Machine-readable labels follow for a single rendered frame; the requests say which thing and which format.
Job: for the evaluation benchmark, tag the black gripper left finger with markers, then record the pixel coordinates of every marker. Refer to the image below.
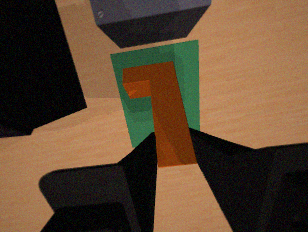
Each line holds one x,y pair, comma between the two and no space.
131,181

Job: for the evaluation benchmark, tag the orange l-shaped part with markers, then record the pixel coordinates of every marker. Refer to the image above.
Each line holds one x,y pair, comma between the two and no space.
173,141

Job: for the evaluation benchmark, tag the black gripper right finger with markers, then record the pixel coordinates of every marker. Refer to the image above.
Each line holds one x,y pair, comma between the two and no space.
245,181

